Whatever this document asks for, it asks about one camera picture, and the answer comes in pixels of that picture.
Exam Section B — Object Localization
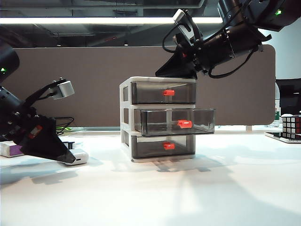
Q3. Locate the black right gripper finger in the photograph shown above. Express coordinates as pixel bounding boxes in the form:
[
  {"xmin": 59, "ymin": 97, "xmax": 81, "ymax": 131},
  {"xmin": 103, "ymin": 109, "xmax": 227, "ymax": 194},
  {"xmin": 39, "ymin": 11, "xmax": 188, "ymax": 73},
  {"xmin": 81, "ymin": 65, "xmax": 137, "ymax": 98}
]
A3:
[{"xmin": 155, "ymin": 46, "xmax": 198, "ymax": 80}]

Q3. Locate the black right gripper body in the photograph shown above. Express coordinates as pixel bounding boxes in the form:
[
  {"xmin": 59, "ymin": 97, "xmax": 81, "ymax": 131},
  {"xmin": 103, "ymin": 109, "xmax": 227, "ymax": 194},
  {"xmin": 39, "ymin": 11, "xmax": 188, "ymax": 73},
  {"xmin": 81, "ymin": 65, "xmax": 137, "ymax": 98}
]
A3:
[{"xmin": 175, "ymin": 32, "xmax": 209, "ymax": 75}]

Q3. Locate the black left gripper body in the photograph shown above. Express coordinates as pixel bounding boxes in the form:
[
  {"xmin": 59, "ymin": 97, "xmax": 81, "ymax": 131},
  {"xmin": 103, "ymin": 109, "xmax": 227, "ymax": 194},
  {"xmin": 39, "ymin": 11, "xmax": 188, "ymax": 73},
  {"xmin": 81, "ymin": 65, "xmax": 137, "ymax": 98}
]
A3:
[{"xmin": 0, "ymin": 101, "xmax": 39, "ymax": 148}]

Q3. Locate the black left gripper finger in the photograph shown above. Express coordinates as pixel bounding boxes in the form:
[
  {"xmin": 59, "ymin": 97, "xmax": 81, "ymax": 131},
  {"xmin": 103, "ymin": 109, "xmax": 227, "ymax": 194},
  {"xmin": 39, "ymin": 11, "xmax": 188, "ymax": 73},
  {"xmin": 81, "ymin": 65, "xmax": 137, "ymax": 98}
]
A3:
[{"xmin": 20, "ymin": 117, "xmax": 76, "ymax": 165}]

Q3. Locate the white earphone case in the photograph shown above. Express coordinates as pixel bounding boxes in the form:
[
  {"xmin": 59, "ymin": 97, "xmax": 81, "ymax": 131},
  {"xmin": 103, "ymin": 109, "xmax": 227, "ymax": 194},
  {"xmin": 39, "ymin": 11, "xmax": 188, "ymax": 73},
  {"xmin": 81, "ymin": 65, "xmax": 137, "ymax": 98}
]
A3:
[{"xmin": 64, "ymin": 148, "xmax": 89, "ymax": 167}]

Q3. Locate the smoky drawer with red handle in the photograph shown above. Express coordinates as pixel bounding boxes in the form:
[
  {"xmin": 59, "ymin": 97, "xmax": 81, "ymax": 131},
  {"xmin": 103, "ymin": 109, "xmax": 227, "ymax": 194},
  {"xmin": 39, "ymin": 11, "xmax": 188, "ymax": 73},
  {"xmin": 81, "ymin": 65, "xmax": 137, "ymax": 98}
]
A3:
[
  {"xmin": 134, "ymin": 108, "xmax": 216, "ymax": 137},
  {"xmin": 131, "ymin": 136, "xmax": 196, "ymax": 159},
  {"xmin": 131, "ymin": 81, "xmax": 197, "ymax": 105}
]

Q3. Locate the white plastic drawer cabinet frame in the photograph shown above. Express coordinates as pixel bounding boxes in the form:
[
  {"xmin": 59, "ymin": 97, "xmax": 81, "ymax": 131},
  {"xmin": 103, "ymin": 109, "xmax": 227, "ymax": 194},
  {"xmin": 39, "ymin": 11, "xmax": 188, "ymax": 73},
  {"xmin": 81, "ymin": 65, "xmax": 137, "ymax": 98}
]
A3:
[{"xmin": 119, "ymin": 76, "xmax": 197, "ymax": 163}]

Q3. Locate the clear tape roll black dispenser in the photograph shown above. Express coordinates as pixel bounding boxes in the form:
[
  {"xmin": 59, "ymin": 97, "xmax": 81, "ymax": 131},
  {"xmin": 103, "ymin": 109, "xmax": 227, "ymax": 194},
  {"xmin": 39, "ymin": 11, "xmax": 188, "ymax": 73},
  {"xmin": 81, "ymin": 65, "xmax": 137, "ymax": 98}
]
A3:
[{"xmin": 62, "ymin": 141, "xmax": 79, "ymax": 150}]

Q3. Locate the purple white tissue pack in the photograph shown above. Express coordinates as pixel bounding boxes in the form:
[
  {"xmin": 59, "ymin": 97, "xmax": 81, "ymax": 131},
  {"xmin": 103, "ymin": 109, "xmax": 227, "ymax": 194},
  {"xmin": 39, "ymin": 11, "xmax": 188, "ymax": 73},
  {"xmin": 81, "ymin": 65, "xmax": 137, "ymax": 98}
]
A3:
[{"xmin": 0, "ymin": 141, "xmax": 24, "ymax": 158}]

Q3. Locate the brown desk partition panel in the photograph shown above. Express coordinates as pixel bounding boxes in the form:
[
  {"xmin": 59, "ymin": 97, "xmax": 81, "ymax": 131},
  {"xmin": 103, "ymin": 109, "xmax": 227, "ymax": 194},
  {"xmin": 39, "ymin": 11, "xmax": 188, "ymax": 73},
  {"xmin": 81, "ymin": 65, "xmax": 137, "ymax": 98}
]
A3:
[{"xmin": 0, "ymin": 44, "xmax": 277, "ymax": 129}]

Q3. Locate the white ceiling light strip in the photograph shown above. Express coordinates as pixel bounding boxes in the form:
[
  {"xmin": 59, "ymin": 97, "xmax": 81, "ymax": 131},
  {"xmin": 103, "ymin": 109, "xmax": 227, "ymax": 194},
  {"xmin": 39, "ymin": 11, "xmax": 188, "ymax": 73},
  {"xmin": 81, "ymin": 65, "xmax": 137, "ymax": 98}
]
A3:
[{"xmin": 0, "ymin": 16, "xmax": 224, "ymax": 25}]

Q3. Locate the black monitor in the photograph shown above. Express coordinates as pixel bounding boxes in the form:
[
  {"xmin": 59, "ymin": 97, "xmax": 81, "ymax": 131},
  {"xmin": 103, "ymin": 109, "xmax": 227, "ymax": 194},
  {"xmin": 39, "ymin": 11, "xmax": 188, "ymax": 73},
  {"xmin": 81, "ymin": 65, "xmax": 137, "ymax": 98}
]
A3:
[{"xmin": 276, "ymin": 79, "xmax": 301, "ymax": 116}]

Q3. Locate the silver-edged black flat device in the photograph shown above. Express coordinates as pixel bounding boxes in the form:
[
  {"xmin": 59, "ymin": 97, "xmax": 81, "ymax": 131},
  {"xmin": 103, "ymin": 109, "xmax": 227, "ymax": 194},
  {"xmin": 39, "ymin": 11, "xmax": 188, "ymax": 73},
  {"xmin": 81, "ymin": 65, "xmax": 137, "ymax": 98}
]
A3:
[{"xmin": 264, "ymin": 131, "xmax": 301, "ymax": 144}]

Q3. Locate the black Rubik's cube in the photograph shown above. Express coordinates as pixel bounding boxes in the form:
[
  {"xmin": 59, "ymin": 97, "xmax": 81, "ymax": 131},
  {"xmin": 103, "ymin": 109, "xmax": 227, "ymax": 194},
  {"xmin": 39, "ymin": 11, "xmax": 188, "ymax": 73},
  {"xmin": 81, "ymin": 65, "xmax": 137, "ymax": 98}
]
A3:
[{"xmin": 282, "ymin": 114, "xmax": 301, "ymax": 140}]

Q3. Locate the black right camera cable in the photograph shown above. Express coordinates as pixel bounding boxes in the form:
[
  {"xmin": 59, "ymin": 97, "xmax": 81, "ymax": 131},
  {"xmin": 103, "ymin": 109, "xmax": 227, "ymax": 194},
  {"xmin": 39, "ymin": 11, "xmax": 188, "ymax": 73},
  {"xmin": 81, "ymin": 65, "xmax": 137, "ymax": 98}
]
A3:
[{"xmin": 161, "ymin": 22, "xmax": 186, "ymax": 54}]

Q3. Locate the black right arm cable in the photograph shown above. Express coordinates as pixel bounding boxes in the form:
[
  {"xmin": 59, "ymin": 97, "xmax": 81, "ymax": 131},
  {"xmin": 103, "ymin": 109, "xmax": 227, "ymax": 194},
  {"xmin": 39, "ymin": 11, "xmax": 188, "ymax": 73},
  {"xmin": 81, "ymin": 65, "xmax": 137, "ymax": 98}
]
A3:
[{"xmin": 208, "ymin": 47, "xmax": 257, "ymax": 79}]

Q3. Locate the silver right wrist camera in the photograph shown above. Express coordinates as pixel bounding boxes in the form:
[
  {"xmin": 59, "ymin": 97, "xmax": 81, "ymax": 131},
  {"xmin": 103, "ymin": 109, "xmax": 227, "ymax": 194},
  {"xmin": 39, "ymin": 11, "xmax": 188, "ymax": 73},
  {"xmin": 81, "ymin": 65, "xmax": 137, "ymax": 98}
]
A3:
[{"xmin": 173, "ymin": 8, "xmax": 191, "ymax": 31}]

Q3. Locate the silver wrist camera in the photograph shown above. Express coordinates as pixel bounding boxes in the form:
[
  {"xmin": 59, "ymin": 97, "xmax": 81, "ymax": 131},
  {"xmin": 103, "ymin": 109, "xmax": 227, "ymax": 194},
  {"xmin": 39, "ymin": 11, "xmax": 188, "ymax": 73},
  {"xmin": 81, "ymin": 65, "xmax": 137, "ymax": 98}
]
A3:
[
  {"xmin": 52, "ymin": 77, "xmax": 76, "ymax": 101},
  {"xmin": 173, "ymin": 8, "xmax": 191, "ymax": 31}
]

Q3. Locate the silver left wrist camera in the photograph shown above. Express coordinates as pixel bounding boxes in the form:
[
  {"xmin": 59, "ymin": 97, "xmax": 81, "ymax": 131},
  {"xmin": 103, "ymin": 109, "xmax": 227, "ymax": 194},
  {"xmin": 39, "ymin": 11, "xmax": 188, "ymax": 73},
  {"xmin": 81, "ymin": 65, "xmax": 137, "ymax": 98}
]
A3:
[{"xmin": 52, "ymin": 77, "xmax": 76, "ymax": 101}]

